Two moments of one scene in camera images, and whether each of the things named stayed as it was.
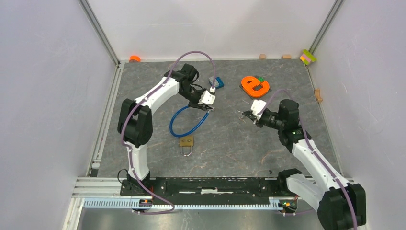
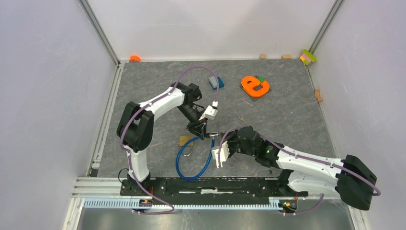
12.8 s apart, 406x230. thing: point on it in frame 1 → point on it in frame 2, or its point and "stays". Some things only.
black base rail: (242, 188) stays
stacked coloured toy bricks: (307, 57) stays
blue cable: (199, 124) → (212, 149)
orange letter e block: (248, 82) stays
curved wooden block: (317, 94) stays
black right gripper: (254, 119) → (228, 138)
